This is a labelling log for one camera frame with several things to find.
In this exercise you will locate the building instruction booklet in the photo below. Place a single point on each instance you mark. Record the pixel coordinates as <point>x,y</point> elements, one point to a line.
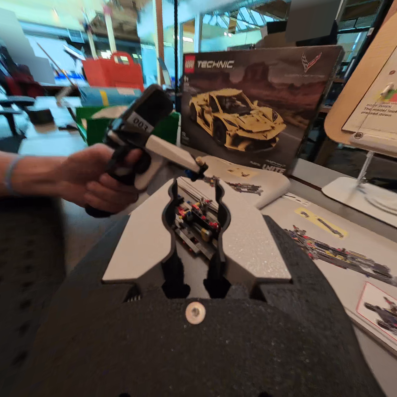
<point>341,279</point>

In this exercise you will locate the red tote bag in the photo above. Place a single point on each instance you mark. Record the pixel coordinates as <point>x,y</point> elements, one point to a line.
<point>114,74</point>

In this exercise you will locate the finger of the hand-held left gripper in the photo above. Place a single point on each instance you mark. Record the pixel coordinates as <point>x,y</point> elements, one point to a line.
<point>173,155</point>

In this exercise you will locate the yellow car toy set box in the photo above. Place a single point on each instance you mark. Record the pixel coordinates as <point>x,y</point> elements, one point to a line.
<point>263,108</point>

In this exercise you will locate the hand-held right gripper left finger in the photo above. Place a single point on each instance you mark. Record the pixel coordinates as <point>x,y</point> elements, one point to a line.
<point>139,248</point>

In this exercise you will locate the printed instruction sheet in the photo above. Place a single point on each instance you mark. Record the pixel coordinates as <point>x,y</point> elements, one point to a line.
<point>375,111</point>

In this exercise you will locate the white document stand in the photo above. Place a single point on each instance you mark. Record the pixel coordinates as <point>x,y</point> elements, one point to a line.
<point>350,192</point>

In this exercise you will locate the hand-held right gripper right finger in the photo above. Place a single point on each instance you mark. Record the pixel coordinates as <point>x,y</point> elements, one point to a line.
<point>254,248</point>

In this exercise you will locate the black office chair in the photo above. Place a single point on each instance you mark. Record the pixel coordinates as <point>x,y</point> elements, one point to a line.
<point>15,107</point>

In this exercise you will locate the blue connector pin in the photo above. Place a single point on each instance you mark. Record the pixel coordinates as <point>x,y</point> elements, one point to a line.
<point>190,176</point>

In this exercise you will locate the person's left hand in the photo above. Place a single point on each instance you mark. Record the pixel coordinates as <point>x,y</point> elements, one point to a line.
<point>83,173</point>

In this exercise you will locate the light blue roll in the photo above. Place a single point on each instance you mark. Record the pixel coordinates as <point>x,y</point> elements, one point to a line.
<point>108,96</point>

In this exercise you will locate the person's left forearm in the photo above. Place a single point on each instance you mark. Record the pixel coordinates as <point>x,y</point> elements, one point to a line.
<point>37,173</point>

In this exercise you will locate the toy car chassis model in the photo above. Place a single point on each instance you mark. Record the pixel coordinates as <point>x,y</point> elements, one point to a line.
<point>198,226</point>

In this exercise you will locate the blue wristband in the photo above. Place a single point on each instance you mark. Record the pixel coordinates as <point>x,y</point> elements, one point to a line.
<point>11,173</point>

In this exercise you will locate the green plastic bin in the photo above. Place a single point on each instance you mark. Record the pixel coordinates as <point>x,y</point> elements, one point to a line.
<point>102,130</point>

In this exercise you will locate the tan connector pin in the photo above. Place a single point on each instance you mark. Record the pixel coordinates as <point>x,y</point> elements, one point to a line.
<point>200,161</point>

